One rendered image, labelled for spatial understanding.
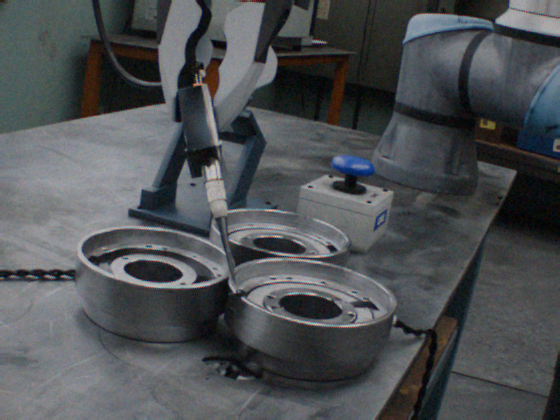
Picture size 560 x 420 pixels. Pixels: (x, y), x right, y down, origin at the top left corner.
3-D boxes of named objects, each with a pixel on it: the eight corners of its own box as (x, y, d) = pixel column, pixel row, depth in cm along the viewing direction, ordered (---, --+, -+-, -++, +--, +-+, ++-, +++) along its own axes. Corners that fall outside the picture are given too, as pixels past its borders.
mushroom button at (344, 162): (359, 219, 69) (368, 166, 67) (317, 209, 70) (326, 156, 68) (371, 210, 72) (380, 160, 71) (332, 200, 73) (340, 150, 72)
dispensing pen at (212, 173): (208, 281, 44) (167, 47, 50) (215, 299, 48) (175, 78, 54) (245, 274, 44) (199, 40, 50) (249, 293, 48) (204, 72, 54)
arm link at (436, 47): (425, 99, 107) (439, 11, 104) (502, 122, 99) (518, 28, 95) (376, 97, 99) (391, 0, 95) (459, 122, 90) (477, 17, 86)
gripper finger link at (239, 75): (284, 136, 54) (297, 12, 53) (249, 135, 48) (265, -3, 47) (244, 132, 55) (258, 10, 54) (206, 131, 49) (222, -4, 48)
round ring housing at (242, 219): (318, 259, 64) (326, 212, 63) (360, 311, 55) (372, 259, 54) (195, 252, 61) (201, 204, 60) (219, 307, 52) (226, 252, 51)
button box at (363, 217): (365, 254, 67) (376, 201, 66) (292, 234, 70) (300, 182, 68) (388, 233, 75) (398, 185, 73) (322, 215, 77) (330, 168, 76)
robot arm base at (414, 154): (386, 157, 111) (397, 93, 108) (482, 182, 106) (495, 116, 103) (356, 174, 98) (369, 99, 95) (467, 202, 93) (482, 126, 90)
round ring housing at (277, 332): (244, 388, 41) (254, 325, 40) (205, 310, 51) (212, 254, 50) (408, 382, 45) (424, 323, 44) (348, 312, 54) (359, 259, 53)
